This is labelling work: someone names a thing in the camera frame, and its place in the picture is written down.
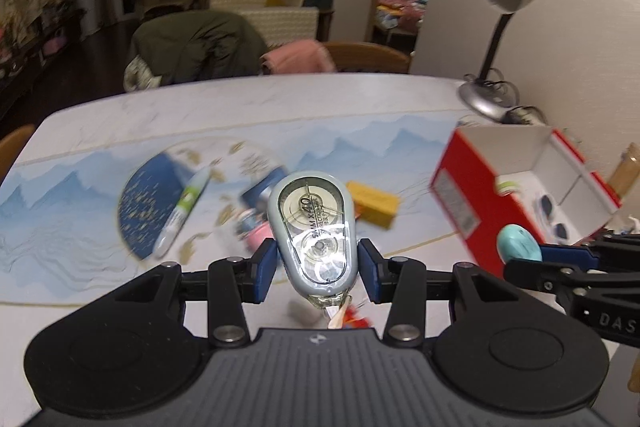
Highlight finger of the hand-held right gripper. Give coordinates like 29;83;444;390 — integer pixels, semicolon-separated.
504;261;601;303
537;241;608;263

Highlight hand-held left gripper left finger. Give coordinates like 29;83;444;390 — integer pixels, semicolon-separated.
120;239;277;349

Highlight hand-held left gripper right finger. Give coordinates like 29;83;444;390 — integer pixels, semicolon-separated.
357;239;516;349

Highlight teal oval case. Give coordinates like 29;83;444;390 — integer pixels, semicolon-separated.
496;224;543;264

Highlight grey-blue correction tape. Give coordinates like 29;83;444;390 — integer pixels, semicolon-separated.
266;170;360;310

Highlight yellow rectangular box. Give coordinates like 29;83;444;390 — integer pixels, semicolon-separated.
347;181;401;229

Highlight green and white pen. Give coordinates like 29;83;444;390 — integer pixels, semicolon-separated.
152;167;213;258

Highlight red cardboard box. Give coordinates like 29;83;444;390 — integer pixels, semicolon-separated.
431;125;623;265

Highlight red figure toy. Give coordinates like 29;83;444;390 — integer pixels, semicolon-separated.
327;302;373;330

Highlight clear pushpin container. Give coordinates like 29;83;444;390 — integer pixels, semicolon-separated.
240;168;290;215

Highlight tan object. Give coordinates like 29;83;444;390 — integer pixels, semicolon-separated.
607;142;640;198

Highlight mountain print table mat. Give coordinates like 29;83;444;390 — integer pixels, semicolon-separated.
0;114;501;308

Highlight wooden chair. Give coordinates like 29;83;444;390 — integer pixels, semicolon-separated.
0;124;36;188
320;42;413;75

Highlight pink towel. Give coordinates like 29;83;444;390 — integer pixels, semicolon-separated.
260;39;333;75

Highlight olive green jacket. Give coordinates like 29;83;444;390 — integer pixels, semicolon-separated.
127;12;268;88

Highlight patterned seat cushion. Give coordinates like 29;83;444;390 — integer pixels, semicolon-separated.
122;57;163;90

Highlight wicker sofa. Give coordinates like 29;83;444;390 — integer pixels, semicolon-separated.
207;0;333;48

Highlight dark wooden shelf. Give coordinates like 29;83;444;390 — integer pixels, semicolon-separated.
0;7;86;75

